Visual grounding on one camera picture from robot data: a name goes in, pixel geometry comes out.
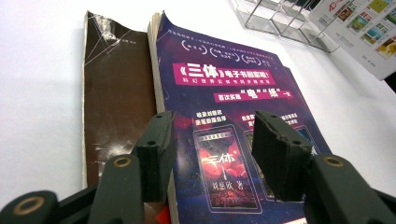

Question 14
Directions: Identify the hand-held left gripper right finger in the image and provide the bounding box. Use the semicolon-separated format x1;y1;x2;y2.
251;110;314;202

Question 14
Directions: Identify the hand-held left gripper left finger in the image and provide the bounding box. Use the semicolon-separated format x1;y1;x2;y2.
132;110;177;203

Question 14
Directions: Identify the black book with red print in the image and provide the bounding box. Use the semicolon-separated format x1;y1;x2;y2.
81;10;172;224

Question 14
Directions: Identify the clear acrylic book rack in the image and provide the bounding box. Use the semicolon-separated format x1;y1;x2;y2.
228;0;342;54

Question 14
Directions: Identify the white book with picture grid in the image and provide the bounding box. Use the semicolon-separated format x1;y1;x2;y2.
307;0;396;81

